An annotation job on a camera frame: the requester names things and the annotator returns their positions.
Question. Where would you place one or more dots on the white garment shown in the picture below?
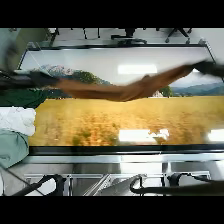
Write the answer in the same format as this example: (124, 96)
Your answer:
(16, 119)

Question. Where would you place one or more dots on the silver frame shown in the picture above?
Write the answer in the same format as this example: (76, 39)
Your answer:
(113, 166)

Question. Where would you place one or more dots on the grey green garment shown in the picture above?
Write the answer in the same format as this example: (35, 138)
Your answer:
(12, 147)

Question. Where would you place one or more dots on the black office chair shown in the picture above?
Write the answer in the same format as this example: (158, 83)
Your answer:
(128, 34)
(177, 33)

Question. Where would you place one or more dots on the brown shirt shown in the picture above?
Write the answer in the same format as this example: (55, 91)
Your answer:
(126, 90)

